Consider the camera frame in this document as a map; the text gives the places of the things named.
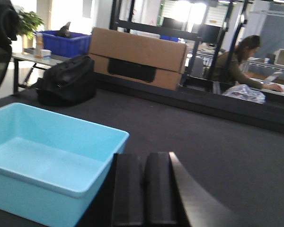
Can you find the black metal shelf rack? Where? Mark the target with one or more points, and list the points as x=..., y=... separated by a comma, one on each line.
x=128, y=25

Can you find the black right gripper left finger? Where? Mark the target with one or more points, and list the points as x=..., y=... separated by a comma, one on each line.
x=127, y=209

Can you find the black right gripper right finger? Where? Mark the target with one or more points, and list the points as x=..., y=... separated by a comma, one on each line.
x=160, y=207

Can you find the green potted plant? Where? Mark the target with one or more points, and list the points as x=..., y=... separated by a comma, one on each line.
x=29, y=22

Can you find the grey folding table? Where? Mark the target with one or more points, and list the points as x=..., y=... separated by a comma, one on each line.
x=28, y=56

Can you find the white cup on table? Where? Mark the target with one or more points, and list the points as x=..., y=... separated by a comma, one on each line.
x=45, y=54

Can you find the white patterned plastic bag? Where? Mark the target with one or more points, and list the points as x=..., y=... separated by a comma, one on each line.
x=244, y=92

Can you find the light blue plastic bin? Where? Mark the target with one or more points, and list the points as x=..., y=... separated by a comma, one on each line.
x=52, y=165

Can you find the brown cardboard box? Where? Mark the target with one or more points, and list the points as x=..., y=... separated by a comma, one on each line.
x=147, y=60

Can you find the blue crate on table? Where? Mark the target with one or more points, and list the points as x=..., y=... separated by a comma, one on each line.
x=66, y=47

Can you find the dark conveyor belt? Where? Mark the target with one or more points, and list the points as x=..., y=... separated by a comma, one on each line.
x=240, y=164

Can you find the black bag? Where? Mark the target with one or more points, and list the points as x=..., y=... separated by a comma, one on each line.
x=68, y=83

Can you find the seated person in olive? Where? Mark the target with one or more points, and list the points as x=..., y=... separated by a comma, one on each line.
x=245, y=49

